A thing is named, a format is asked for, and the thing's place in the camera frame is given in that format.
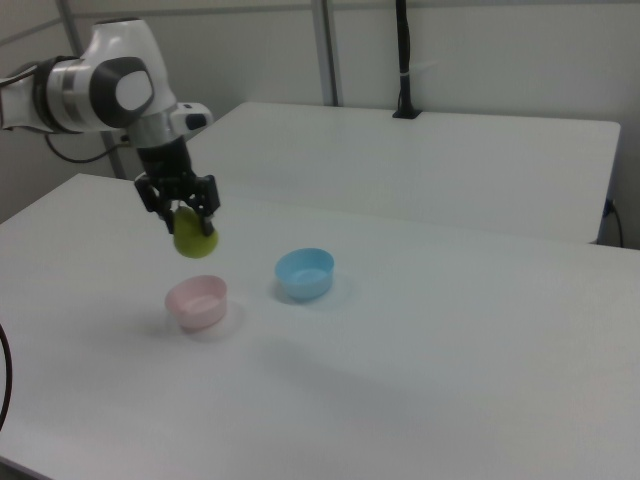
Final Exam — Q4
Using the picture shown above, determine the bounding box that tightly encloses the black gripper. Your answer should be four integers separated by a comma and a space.
133, 138, 222, 238

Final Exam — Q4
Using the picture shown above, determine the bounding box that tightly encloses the green pear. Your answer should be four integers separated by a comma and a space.
172, 203, 222, 261

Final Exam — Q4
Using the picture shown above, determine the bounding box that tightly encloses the pink plastic bowl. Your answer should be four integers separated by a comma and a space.
164, 273, 229, 335

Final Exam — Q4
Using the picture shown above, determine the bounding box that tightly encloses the blue plastic bowl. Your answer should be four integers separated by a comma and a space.
273, 247, 336, 303

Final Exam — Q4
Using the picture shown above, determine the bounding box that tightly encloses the white side table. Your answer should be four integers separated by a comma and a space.
183, 101, 622, 245

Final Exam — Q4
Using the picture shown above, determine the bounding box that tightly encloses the black wall power cable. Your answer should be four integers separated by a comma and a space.
44, 130, 129, 165

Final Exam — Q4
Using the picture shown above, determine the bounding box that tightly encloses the grey partition post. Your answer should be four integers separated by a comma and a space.
311, 0, 342, 108

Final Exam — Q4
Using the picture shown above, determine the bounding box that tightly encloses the thick black cable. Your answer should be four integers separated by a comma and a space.
0, 322, 14, 432

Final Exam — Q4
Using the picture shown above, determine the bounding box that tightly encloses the black camera pole with base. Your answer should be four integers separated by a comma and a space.
391, 0, 424, 121

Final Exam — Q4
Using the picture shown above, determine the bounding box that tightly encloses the thin black table cable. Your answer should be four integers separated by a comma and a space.
606, 197, 627, 247

